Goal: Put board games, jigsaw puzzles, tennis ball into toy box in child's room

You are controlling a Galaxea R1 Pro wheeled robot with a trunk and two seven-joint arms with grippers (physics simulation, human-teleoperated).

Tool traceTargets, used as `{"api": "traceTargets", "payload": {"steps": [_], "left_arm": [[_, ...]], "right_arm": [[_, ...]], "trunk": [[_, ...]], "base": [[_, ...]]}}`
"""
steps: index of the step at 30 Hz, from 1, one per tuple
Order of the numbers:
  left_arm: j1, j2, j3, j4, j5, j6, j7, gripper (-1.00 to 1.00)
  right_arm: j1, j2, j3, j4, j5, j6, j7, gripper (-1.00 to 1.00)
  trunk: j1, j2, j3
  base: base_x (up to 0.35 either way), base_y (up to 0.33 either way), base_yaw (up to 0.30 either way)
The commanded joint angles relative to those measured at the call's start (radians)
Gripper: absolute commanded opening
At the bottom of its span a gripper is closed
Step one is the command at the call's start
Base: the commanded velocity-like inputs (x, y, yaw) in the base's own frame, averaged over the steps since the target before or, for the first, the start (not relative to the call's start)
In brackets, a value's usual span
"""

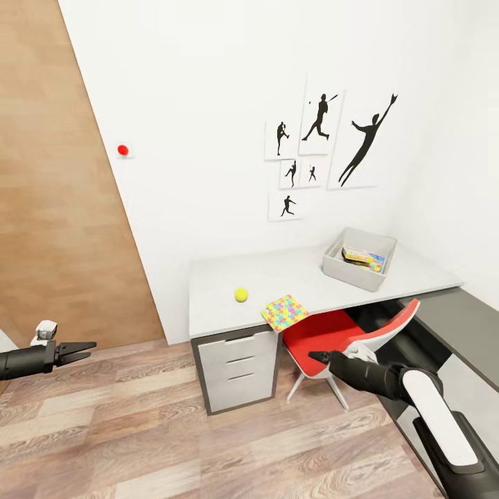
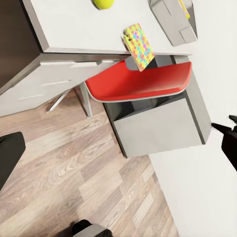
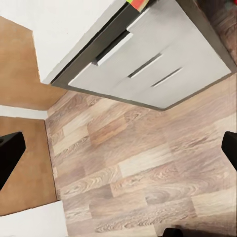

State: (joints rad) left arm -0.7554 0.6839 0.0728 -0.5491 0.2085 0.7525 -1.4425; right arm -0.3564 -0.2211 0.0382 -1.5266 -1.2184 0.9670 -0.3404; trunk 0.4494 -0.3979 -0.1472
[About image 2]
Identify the jigsaw puzzle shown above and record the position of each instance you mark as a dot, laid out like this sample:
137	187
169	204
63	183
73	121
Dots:
138	46

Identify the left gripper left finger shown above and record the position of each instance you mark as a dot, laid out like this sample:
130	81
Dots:
12	147

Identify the board game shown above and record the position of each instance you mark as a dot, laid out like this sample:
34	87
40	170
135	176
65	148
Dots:
186	12

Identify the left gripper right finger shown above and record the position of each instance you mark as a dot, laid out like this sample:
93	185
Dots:
229	147

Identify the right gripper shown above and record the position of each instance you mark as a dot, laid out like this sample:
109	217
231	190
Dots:
223	128

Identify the swivel chair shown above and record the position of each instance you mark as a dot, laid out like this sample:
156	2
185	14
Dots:
119	84

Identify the toy box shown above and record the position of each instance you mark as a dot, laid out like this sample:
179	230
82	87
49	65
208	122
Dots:
174	22

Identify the desk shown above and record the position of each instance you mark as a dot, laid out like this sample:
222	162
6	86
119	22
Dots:
48	47

